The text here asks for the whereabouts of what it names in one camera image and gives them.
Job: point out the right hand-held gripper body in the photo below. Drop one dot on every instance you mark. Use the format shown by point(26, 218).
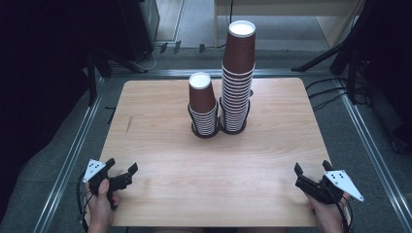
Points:
point(343, 183)

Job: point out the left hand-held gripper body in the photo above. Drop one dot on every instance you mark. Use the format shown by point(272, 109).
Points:
point(97, 168)

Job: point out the tall stack of brown cups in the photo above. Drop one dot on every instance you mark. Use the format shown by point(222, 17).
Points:
point(234, 103)

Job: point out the person's right hand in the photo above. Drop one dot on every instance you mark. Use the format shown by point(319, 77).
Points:
point(328, 216)

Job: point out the person's left hand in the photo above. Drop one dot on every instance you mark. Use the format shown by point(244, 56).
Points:
point(98, 210)

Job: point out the black metal stand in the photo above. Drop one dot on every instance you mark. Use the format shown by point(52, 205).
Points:
point(92, 77)

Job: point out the short stack of brown cups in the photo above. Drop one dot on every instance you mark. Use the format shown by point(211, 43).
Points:
point(201, 97)

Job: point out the dark curtain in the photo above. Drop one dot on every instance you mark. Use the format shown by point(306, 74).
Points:
point(39, 81)

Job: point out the black tripod stand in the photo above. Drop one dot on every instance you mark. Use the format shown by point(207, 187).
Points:
point(343, 45)

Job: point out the black computer tower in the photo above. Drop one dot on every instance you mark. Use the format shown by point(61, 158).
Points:
point(139, 26)

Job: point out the light wooden furniture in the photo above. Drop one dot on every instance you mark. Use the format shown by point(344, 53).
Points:
point(291, 7)

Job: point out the aluminium floor rail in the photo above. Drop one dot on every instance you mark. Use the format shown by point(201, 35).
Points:
point(372, 152)
point(162, 73)
point(69, 161)

